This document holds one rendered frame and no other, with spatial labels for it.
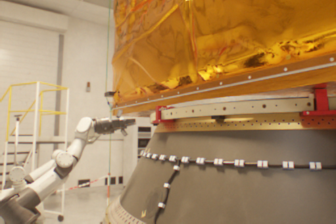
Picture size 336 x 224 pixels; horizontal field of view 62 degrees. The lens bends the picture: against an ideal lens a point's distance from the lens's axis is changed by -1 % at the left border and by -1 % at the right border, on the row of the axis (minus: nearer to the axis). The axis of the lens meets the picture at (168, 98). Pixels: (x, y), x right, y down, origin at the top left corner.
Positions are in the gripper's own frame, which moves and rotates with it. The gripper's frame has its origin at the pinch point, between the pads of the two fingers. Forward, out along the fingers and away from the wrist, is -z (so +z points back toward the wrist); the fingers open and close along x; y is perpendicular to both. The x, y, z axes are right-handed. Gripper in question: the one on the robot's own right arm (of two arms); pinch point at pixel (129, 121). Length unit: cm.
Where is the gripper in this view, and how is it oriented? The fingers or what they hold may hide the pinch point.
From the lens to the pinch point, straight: 161.2
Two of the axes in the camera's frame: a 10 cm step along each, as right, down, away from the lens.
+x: -2.2, 1.3, 9.7
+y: 1.7, 9.8, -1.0
